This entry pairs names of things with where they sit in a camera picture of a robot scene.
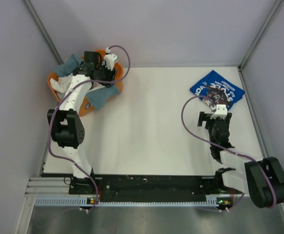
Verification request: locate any white t shirt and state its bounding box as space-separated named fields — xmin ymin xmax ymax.
xmin=50 ymin=76 xmax=72 ymax=94

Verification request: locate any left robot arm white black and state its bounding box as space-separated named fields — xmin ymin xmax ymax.
xmin=47 ymin=48 xmax=118 ymax=194

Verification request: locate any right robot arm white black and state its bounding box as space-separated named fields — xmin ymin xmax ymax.
xmin=198 ymin=112 xmax=284 ymax=208

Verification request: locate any teal grey t shirt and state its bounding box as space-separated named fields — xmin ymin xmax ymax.
xmin=47 ymin=55 xmax=123 ymax=116

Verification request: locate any blue folded t shirt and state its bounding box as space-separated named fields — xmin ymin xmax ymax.
xmin=189 ymin=70 xmax=245 ymax=111

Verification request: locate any orange plastic basket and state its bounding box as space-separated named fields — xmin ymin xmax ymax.
xmin=56 ymin=50 xmax=127 ymax=117

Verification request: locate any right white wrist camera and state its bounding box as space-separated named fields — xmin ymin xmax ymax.
xmin=210 ymin=104 xmax=228 ymax=119

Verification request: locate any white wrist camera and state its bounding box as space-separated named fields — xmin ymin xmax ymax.
xmin=210 ymin=104 xmax=228 ymax=119
xmin=103 ymin=47 xmax=119 ymax=71

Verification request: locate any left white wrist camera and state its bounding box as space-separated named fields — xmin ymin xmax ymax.
xmin=103 ymin=47 xmax=119 ymax=71

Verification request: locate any grey slotted cable duct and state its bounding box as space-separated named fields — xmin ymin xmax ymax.
xmin=35 ymin=196 xmax=220 ymax=208

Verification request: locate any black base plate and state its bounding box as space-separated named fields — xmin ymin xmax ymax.
xmin=68 ymin=174 xmax=243 ymax=202

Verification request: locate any aluminium frame rail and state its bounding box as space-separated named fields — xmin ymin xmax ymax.
xmin=25 ymin=177 xmax=70 ymax=196

